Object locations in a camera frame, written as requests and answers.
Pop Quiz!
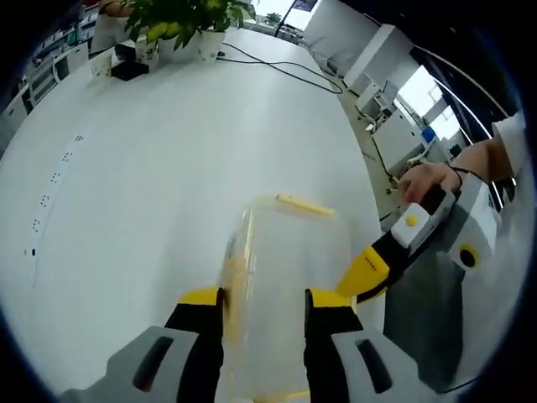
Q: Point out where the black cable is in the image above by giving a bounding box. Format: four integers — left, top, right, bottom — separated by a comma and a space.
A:
215, 40, 346, 96

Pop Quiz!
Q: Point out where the black box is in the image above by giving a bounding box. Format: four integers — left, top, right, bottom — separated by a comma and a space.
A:
110, 43, 151, 82

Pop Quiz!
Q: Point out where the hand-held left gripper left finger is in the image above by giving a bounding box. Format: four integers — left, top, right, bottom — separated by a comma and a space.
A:
61, 285, 227, 403

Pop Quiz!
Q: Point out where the black wrist cord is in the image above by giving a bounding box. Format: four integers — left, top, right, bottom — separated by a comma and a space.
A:
447, 165, 518, 188

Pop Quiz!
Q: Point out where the white desk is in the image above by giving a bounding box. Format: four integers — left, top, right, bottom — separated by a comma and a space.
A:
354, 71, 423, 142

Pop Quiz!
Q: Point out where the person's right hand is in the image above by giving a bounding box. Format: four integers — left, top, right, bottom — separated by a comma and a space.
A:
398, 162, 461, 206

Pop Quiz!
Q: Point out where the clear plastic box yellow buckle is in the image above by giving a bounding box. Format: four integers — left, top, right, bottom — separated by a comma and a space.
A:
216, 191, 357, 403

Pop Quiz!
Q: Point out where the white patterned cup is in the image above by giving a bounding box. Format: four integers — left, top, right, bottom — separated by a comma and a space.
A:
89, 53, 115, 81

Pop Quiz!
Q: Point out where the potted green plant white pot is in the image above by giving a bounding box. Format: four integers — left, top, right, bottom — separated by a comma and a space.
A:
184, 0, 258, 65
125, 0, 205, 65

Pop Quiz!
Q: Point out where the black pole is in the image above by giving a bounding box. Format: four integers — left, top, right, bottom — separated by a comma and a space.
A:
274, 0, 302, 39

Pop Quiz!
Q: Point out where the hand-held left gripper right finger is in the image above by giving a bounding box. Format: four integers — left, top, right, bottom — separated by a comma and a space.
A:
304, 288, 441, 403

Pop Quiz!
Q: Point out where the white storage cabinet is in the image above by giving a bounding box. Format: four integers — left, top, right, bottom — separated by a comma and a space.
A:
23, 41, 91, 111

